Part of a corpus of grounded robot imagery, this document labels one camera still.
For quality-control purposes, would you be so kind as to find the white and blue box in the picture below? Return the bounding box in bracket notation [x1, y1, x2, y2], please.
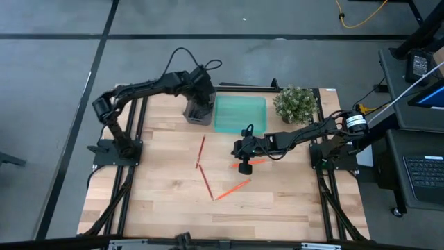
[355, 145, 374, 168]

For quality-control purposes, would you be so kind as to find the black front rig beam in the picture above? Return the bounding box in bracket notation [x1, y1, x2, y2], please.
[0, 234, 444, 250]

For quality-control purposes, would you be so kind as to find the silver metal bracket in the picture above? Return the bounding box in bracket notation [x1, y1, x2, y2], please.
[300, 242, 343, 250]
[108, 238, 149, 250]

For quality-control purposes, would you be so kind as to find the monitor with blue screen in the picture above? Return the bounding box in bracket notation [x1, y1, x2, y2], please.
[407, 78, 444, 111]

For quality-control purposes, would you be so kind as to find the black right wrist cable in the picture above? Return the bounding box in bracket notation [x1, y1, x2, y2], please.
[241, 124, 256, 140]

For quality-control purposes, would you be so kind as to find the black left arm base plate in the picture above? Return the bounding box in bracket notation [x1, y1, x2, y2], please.
[87, 138, 143, 167]

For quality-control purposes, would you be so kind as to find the black power supply unit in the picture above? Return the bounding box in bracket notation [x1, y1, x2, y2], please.
[404, 49, 434, 84]

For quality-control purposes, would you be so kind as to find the black laptop keyboard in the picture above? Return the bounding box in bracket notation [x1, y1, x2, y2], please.
[402, 155, 444, 206]

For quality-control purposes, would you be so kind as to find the black aluminium table frame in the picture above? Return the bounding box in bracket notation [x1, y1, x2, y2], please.
[78, 78, 371, 243]

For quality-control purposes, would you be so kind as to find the black work desk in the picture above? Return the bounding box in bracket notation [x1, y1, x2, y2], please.
[350, 48, 444, 219]

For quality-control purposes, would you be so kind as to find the red pencil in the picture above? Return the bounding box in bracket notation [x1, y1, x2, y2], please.
[198, 163, 215, 201]
[195, 134, 207, 170]

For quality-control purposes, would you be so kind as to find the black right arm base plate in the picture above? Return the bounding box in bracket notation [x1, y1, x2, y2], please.
[309, 142, 359, 171]

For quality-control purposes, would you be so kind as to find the white cable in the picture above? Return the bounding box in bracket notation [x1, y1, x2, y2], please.
[366, 61, 444, 126]

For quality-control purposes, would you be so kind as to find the black stand foot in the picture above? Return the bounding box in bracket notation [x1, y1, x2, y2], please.
[0, 151, 27, 167]

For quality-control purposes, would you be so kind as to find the brown cardboard box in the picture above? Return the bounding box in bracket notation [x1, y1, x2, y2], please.
[432, 46, 444, 78]

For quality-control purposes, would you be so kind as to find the orange pencil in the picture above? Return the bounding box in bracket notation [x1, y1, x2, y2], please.
[230, 158, 267, 168]
[214, 178, 251, 201]

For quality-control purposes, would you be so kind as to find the small potted green plant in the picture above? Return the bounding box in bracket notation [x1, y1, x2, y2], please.
[273, 85, 318, 125]

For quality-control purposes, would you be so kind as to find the yellow cable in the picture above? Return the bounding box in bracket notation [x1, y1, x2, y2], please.
[334, 0, 389, 30]

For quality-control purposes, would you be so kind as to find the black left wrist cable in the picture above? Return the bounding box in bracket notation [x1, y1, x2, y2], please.
[162, 47, 223, 76]

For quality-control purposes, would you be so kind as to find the grey translucent plastic bin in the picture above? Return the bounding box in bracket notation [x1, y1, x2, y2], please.
[182, 88, 216, 126]

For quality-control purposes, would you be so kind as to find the teal translucent plastic bin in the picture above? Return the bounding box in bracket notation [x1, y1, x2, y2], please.
[213, 96, 268, 135]

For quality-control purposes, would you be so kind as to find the black stand leg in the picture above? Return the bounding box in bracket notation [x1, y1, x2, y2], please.
[388, 0, 444, 60]

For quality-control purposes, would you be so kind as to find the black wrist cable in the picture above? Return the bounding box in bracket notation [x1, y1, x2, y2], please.
[241, 124, 256, 140]
[162, 47, 223, 76]

